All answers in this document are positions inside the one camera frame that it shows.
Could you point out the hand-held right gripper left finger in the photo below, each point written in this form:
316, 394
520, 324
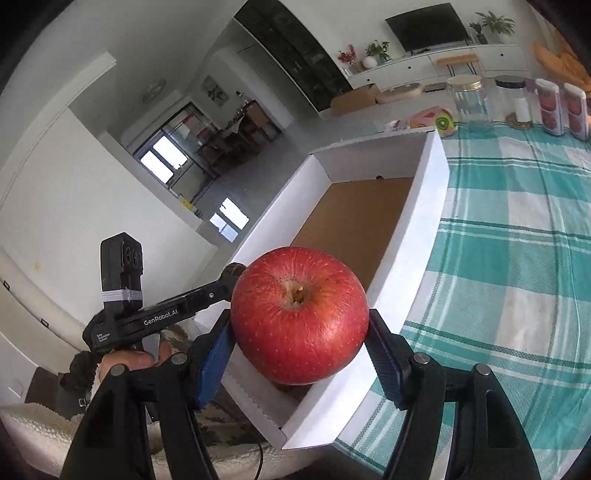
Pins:
214, 360

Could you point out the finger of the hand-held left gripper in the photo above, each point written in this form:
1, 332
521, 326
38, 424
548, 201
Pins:
213, 291

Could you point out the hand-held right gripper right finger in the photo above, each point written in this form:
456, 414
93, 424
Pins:
385, 364

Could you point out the red apple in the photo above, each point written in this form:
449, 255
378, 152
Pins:
299, 318

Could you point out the white cardboard box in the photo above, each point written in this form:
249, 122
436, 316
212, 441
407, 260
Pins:
351, 221

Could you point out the person's left hand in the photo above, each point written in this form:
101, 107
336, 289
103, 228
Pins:
138, 357

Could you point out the camouflage cloth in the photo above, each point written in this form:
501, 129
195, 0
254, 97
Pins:
217, 424

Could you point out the bright window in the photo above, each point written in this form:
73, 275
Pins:
159, 157

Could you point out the white fleece garment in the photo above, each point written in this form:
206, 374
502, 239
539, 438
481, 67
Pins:
37, 429

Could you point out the round ceiling light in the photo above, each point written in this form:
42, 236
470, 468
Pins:
153, 90

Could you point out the brown cardboard box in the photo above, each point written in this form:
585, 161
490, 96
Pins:
355, 97

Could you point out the fruit printed box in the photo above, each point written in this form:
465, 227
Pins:
434, 120

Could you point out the dark glass cabinet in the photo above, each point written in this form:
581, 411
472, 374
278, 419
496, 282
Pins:
295, 50

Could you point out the red flower vase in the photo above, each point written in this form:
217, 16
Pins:
347, 59

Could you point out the beige pet bed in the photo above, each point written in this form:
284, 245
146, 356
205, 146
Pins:
399, 93

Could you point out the glass jar gold lid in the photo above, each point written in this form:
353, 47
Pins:
470, 102

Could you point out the green plant white pot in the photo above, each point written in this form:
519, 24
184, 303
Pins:
376, 51

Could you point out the glass jar black lid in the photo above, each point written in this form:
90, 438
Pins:
512, 99

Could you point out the white television cabinet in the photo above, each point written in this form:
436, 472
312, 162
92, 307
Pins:
438, 67

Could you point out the pink printed can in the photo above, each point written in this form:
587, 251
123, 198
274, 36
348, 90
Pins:
549, 107
577, 111

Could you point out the wooden stool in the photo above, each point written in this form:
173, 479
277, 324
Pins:
458, 64

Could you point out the black television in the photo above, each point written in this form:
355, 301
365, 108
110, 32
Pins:
427, 25

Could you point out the small green potted plant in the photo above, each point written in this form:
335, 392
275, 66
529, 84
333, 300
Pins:
479, 31

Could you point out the orange beanbag chair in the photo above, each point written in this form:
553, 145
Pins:
563, 60

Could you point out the large green potted plant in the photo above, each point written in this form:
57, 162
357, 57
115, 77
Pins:
496, 22

